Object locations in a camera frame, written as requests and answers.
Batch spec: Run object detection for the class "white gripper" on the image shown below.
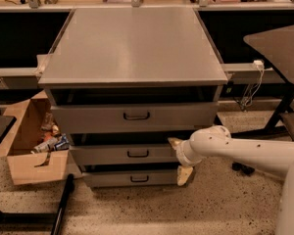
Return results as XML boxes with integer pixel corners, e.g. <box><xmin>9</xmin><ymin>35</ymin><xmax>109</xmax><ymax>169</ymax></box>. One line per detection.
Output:
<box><xmin>168</xmin><ymin>137</ymin><xmax>200</xmax><ymax>186</ymax></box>

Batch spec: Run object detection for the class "grey drawer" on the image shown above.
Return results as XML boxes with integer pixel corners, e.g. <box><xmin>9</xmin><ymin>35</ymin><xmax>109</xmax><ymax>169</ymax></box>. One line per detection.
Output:
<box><xmin>82</xmin><ymin>168</ymin><xmax>177</xmax><ymax>188</ymax></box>
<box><xmin>70</xmin><ymin>144</ymin><xmax>177</xmax><ymax>165</ymax></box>
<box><xmin>51</xmin><ymin>102</ymin><xmax>219</xmax><ymax>134</ymax></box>

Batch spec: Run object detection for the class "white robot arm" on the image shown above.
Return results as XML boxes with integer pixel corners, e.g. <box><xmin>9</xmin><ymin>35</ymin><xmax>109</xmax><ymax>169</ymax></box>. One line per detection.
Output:
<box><xmin>169</xmin><ymin>125</ymin><xmax>294</xmax><ymax>235</ymax></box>

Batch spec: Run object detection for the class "grey bottom drawer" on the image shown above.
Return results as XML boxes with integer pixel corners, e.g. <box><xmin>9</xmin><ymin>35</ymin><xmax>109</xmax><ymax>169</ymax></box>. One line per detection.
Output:
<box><xmin>82</xmin><ymin>168</ymin><xmax>177</xmax><ymax>188</ymax></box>

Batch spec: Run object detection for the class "grey drawer cabinet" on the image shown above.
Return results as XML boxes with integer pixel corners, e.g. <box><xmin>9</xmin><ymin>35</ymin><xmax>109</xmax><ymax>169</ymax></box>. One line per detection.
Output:
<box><xmin>39</xmin><ymin>8</ymin><xmax>227</xmax><ymax>174</ymax></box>

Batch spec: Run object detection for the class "grey top drawer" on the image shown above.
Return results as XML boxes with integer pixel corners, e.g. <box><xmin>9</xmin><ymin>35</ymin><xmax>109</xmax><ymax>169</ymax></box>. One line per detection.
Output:
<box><xmin>51</xmin><ymin>102</ymin><xmax>219</xmax><ymax>134</ymax></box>

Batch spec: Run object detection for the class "crumpled packaging in box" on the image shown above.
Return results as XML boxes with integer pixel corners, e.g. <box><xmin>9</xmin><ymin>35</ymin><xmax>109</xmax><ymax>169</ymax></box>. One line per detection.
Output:
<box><xmin>30</xmin><ymin>113</ymin><xmax>70</xmax><ymax>154</ymax></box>

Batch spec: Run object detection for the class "black round side table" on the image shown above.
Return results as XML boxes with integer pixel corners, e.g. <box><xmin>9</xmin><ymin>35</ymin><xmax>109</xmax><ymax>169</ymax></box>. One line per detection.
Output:
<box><xmin>214</xmin><ymin>23</ymin><xmax>294</xmax><ymax>176</ymax></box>

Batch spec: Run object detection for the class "brown cardboard box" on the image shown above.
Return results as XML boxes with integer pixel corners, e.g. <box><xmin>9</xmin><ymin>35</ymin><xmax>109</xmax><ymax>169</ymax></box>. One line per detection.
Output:
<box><xmin>0</xmin><ymin>92</ymin><xmax>75</xmax><ymax>185</ymax></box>

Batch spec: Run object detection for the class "white power adapter with cable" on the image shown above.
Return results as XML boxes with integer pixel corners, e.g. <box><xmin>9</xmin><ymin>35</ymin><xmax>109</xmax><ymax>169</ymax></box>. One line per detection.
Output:
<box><xmin>239</xmin><ymin>60</ymin><xmax>265</xmax><ymax>112</ymax></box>

